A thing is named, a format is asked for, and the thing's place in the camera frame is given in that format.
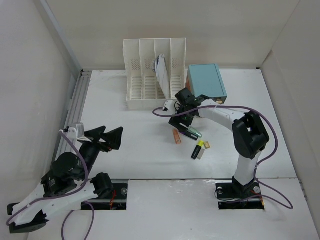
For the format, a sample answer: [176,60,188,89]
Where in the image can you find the orange drawer box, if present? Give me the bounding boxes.
[185,76,191,91]

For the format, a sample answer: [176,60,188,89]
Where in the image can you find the aluminium rail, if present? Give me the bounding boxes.
[53,69,92,161]

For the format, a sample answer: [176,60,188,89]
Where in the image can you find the green highlighter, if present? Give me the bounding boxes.
[188,126,203,139]

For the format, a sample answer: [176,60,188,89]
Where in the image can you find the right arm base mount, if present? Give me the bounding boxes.
[214,181,265,210]

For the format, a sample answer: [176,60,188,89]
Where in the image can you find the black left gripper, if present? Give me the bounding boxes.
[79,125,124,180]

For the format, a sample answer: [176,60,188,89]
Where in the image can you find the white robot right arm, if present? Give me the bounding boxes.
[169,88,270,197]

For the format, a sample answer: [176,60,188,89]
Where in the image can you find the clear drawer gold handle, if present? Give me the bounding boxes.
[211,97,226,105]

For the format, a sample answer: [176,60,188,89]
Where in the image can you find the white plastic file organizer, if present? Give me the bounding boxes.
[123,38,187,111]

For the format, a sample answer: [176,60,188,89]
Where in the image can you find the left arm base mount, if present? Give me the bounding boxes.
[87,180,129,211]

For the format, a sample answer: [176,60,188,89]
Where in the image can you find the small wooden stamp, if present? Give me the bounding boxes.
[204,141,211,149]

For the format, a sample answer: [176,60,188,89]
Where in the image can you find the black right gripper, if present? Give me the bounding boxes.
[168,103,195,133]

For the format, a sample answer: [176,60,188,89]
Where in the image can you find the purple highlighter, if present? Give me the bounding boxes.
[180,131,198,141]

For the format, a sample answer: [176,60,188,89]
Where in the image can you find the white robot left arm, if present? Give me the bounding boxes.
[6,123,124,234]

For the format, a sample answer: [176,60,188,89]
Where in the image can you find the yellow highlighter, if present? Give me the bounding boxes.
[191,140,204,160]

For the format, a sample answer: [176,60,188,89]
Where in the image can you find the orange highlighter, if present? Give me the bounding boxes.
[172,129,181,145]

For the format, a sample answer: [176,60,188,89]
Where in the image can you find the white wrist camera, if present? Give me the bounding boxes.
[164,99,176,114]
[66,122,85,140]

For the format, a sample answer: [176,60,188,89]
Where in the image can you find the blue drawer box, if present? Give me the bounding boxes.
[187,63,228,102]

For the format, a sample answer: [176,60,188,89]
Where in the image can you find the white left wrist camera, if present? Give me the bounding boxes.
[66,122,85,140]

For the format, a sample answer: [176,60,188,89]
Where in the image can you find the white spiral notebook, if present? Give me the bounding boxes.
[151,54,171,99]

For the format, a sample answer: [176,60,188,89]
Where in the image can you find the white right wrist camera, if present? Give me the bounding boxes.
[164,99,176,114]

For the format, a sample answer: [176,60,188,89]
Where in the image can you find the grey eraser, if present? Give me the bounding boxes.
[197,148,205,160]

